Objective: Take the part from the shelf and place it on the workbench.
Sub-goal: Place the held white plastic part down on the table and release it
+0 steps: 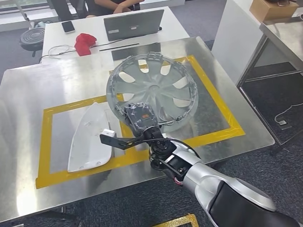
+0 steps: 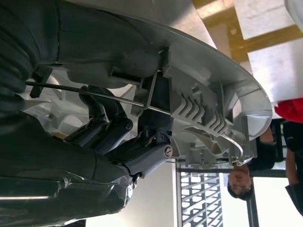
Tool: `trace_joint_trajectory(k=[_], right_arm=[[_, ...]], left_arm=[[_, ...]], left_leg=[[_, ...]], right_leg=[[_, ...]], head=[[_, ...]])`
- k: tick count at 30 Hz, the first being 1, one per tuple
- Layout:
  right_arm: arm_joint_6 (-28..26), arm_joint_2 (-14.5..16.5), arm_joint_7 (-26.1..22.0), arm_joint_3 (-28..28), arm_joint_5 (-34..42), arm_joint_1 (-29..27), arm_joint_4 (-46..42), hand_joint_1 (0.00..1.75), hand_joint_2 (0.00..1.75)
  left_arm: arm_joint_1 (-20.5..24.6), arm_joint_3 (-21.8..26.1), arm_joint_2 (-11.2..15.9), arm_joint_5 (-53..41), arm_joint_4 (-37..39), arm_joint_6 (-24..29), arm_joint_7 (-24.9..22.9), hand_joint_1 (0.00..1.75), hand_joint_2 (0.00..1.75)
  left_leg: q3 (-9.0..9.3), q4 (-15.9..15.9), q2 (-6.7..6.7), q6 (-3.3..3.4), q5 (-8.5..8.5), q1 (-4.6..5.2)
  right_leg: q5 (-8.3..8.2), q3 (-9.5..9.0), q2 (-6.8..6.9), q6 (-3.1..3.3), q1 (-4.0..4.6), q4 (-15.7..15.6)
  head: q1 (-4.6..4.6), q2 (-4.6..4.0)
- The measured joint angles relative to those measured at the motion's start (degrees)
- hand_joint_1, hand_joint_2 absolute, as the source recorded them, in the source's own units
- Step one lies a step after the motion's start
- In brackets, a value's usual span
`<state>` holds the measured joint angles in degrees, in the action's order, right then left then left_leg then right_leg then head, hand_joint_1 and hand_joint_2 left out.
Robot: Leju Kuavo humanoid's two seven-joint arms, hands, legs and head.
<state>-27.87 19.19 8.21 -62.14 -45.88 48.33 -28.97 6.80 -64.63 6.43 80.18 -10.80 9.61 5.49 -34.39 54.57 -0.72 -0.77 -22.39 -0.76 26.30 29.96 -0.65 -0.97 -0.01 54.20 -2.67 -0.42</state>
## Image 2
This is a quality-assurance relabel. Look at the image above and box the red cloth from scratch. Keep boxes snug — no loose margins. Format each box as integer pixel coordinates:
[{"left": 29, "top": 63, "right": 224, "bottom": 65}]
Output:
[{"left": 274, "top": 97, "right": 303, "bottom": 125}]

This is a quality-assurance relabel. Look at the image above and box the stainless steel workbench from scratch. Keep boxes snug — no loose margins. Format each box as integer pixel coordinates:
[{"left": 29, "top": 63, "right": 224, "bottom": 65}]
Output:
[{"left": 151, "top": 0, "right": 303, "bottom": 105}]

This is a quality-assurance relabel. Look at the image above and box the white triangular plastic part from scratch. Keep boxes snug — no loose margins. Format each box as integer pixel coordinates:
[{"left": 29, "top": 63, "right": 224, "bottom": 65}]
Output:
[{"left": 284, "top": 0, "right": 303, "bottom": 33}]

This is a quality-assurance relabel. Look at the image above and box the person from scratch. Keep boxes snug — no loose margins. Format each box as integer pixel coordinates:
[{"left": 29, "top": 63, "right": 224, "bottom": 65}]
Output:
[{"left": 227, "top": 120, "right": 303, "bottom": 218}]

